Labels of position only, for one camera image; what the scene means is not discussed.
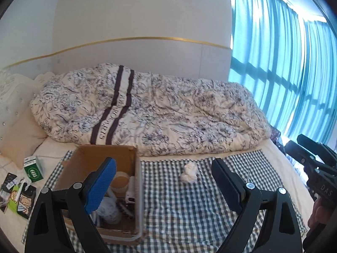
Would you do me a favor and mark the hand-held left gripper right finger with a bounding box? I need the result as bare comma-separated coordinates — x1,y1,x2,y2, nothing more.
211,157,303,253

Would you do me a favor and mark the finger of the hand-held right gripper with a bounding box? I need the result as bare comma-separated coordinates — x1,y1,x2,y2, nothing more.
286,140,325,169
297,134,337,165

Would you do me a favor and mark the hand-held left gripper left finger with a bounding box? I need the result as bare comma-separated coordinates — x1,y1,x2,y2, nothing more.
24,157,117,253

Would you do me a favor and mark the beige tape roll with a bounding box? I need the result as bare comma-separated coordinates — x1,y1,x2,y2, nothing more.
110,171,130,194

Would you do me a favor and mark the white plastic bottle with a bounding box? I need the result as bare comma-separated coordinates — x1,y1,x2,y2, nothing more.
126,175,137,203

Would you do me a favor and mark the black ribbed object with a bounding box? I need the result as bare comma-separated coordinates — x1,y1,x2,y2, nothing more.
116,199,135,219

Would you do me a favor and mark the brown cardboard box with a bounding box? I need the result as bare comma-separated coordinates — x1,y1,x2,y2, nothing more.
53,144,144,245

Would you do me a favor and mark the person's right hand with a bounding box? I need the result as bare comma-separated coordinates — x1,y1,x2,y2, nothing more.
309,198,328,228

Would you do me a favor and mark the dark patterned cloth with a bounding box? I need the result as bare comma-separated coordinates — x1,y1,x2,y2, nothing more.
270,126,287,151

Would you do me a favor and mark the crumpled white tissue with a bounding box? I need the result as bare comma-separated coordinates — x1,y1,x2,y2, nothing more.
180,162,198,183

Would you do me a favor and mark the green checked cloth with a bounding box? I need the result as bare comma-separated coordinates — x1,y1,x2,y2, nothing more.
21,149,308,253

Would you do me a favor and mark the green white carton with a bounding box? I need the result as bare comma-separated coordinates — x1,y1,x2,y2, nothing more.
23,156,44,183

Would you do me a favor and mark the floral printed duvet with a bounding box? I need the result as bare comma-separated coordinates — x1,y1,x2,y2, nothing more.
29,63,271,156

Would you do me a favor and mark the small black box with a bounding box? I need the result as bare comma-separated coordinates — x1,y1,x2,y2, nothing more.
0,172,17,199

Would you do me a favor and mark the cream pillow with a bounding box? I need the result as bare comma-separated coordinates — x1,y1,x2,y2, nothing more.
0,108,48,161

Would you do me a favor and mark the teal curtain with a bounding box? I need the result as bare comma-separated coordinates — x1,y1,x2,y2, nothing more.
229,0,337,145

